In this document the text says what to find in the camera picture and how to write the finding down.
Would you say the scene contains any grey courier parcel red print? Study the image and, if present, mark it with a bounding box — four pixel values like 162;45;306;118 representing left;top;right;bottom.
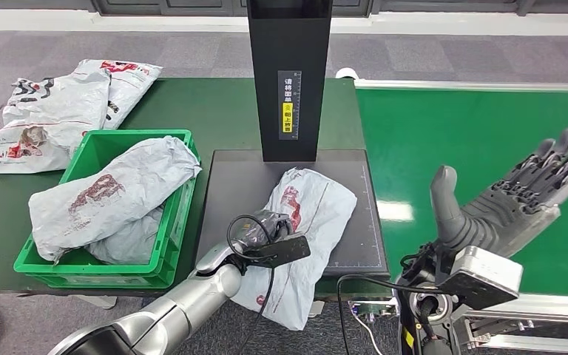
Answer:
84;206;166;266
230;167;359;332
27;135;203;263

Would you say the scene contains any green plastic crate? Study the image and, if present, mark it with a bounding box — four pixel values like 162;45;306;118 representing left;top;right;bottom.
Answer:
13;129;203;290

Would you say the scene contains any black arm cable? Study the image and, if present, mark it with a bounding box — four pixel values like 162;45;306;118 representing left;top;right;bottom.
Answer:
234;264;277;355
336;273;443;355

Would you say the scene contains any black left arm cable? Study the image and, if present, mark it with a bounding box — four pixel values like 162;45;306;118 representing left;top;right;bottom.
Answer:
234;264;277;355

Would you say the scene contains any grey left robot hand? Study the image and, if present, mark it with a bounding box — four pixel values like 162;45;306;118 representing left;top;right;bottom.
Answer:
237;210;295;249

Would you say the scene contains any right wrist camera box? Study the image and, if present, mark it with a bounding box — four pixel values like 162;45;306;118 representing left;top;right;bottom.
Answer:
437;245;524;311

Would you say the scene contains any white courier bag red logo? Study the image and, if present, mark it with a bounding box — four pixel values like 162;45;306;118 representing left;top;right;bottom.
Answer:
75;58;163;131

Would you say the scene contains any black looped camera cable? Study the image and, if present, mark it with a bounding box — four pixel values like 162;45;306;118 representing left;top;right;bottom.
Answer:
226;214;285;268

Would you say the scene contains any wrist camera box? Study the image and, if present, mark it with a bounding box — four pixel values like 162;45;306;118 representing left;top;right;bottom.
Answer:
437;245;524;311
243;233;312;270

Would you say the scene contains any black inbound scanner machine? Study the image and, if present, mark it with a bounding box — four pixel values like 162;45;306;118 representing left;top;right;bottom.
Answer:
195;0;392;279

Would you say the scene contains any thin white cable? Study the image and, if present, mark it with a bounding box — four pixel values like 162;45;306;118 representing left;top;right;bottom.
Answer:
354;316;387;355

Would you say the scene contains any white courier bag black print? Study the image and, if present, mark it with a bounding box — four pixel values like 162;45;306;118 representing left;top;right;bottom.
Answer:
0;68;112;175

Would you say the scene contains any dark green table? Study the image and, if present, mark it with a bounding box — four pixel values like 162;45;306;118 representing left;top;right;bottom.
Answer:
0;77;395;301

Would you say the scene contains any green conveyor belt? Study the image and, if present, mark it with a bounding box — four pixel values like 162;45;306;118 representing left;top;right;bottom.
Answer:
354;88;568;300

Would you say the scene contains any small conveyor control device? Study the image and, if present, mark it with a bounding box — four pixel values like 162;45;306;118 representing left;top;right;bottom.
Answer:
348;300;399;322

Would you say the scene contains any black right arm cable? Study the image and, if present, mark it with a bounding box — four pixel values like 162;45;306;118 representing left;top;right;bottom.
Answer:
336;273;443;355

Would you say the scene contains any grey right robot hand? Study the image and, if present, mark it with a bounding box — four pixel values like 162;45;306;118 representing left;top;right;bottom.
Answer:
430;127;568;260

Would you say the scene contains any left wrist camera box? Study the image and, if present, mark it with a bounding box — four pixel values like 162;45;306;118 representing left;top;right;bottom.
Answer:
243;233;312;270

